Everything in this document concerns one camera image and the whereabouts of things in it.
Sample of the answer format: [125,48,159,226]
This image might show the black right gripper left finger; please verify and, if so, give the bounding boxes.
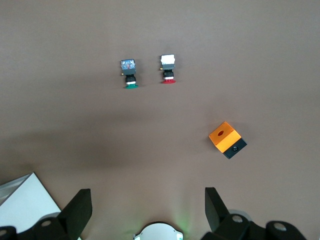
[32,188,93,240]

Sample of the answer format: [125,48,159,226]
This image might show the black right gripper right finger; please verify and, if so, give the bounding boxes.
[201,186,254,240]

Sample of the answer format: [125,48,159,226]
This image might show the white drawer cabinet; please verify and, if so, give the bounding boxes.
[0,171,63,240]

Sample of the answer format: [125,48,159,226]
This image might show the orange black button box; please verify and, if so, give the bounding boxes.
[208,121,248,160]

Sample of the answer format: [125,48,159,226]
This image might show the brown table cover sheet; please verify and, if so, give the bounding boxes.
[0,0,320,240]

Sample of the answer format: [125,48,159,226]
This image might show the green push button switch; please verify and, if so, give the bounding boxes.
[119,58,140,90]

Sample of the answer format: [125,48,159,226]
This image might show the red push button switch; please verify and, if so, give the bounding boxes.
[158,53,177,85]

